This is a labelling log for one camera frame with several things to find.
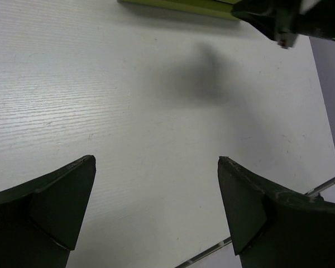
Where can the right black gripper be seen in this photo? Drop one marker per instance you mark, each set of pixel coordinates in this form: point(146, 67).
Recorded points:
point(272, 17)

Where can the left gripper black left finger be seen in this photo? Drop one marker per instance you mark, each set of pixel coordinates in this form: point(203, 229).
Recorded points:
point(40, 220)

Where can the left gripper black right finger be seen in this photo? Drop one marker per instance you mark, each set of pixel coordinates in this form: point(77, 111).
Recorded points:
point(273, 226)

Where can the red pen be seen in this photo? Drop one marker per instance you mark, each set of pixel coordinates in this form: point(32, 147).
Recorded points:
point(286, 40)

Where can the green metal drawer toolbox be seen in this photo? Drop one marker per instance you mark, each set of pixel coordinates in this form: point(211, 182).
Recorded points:
point(217, 9)

